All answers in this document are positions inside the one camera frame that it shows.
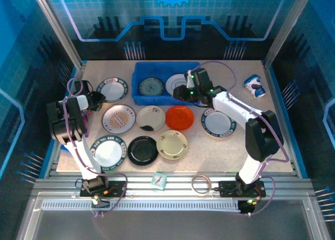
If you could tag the white plate grey rings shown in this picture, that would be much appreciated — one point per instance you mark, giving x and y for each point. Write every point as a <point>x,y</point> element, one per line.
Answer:
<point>176,80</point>

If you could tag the white plate green lettered rim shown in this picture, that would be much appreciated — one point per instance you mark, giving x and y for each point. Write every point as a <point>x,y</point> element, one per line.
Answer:
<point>218,124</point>
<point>113,90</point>
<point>110,152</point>

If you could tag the orange translucent plate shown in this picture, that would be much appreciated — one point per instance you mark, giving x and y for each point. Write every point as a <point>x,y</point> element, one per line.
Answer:
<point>180,117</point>

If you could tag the white plate orange sunburst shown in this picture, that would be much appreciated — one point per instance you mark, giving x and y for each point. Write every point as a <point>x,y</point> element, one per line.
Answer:
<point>119,119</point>

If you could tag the green blue patterned plate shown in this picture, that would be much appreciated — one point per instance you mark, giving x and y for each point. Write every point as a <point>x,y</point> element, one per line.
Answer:
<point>151,86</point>

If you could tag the cream plate small flowers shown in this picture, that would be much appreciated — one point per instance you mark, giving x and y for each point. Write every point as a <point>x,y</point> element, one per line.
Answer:
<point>172,144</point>

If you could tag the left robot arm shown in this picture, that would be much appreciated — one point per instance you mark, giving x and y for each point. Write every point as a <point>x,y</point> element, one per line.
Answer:
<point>56,119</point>

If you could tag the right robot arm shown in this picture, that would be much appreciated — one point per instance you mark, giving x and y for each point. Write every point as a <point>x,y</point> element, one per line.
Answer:
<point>261,137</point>

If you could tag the blue plastic bin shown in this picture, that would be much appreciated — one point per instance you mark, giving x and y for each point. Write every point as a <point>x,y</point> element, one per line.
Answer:
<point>157,69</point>

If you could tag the white plate black ink painting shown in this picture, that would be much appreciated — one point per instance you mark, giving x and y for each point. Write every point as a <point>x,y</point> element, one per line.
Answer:
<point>150,118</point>

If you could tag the white blue yogurt cup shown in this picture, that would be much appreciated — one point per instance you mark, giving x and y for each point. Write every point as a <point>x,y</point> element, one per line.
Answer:
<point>254,86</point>

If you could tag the blue table edge trim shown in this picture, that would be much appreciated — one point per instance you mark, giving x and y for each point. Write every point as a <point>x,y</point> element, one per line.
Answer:
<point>49,164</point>
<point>278,93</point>

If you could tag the small green square clock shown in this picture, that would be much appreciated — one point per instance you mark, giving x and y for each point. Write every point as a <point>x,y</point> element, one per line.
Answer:
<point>158,180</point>

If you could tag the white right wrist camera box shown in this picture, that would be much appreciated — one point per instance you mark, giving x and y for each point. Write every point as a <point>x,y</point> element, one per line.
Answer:
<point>189,78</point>

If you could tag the aluminium frame post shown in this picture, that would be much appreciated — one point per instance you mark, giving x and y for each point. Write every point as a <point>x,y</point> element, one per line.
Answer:
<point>285,30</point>
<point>61,30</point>

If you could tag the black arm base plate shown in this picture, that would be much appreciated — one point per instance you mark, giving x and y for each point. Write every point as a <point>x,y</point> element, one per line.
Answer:
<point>117,190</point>
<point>226,189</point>

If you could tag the aluminium table rail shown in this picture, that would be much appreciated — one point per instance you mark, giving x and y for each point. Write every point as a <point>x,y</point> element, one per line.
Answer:
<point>141,187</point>

